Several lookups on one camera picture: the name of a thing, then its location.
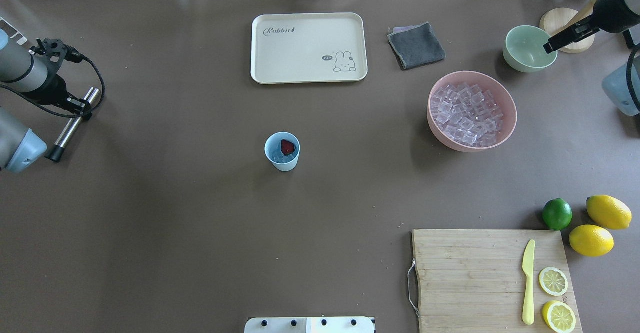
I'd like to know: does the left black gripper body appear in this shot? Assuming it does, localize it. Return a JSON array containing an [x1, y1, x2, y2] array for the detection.
[[35, 75, 76, 111]]

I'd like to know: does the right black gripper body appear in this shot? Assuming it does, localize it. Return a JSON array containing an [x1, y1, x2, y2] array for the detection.
[[590, 0, 638, 33]]

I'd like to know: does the steel muddler black tip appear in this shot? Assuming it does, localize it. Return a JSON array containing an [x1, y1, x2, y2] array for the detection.
[[45, 87, 101, 163]]

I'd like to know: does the clear ice cube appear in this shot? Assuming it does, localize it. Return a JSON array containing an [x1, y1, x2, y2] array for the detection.
[[272, 151, 294, 164]]

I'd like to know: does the red strawberry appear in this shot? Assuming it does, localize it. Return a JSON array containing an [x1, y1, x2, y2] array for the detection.
[[279, 139, 297, 156]]

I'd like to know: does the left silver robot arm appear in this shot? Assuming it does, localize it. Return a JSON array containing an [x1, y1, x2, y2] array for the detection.
[[0, 27, 105, 174]]

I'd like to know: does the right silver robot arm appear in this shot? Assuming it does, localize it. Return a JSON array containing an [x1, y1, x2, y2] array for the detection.
[[544, 0, 640, 117]]

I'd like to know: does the ice cubes pile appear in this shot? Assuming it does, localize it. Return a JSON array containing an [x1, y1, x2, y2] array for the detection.
[[429, 82, 504, 147]]

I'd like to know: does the light blue plastic cup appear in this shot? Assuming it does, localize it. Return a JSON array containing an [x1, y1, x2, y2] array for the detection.
[[263, 131, 301, 172]]

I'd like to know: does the wooden glass stand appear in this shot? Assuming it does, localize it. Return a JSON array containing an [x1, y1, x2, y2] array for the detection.
[[539, 0, 598, 54]]

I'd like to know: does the green bowl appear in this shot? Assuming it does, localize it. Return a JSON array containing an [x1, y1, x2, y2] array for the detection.
[[502, 25, 559, 73]]

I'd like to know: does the pink bowl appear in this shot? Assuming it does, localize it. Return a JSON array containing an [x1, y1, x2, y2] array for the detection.
[[427, 70, 518, 153]]

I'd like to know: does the grey folded cloth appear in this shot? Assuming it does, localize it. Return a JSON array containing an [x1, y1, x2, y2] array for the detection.
[[387, 21, 447, 70]]

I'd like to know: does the yellow lemon outer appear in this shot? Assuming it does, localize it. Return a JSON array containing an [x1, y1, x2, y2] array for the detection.
[[586, 195, 633, 230]]

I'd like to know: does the green lime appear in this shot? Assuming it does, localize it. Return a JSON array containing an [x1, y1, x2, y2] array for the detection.
[[542, 198, 573, 231]]

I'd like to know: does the yellow lemon near lime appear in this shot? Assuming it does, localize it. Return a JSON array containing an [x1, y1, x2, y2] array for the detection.
[[569, 224, 615, 257]]

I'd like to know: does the cream rabbit tray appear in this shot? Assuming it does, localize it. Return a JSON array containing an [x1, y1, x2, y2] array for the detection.
[[250, 12, 369, 85]]

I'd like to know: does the lemon half upper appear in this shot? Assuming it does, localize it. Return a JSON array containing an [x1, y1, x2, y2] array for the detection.
[[538, 266, 569, 297]]

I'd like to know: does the lemon half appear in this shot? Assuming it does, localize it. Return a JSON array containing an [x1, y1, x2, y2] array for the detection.
[[538, 266, 569, 297], [542, 300, 578, 333]]

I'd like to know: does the wooden cutting board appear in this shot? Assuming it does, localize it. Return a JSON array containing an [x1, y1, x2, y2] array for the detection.
[[411, 229, 571, 333]]

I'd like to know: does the lemon half lower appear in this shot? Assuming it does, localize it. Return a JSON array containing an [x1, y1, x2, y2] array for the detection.
[[542, 300, 578, 333]]

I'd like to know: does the yellow plastic knife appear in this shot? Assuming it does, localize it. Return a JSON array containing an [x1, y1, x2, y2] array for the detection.
[[521, 239, 537, 326]]

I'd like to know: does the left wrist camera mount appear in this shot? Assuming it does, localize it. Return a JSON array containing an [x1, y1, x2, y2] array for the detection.
[[29, 38, 86, 75]]

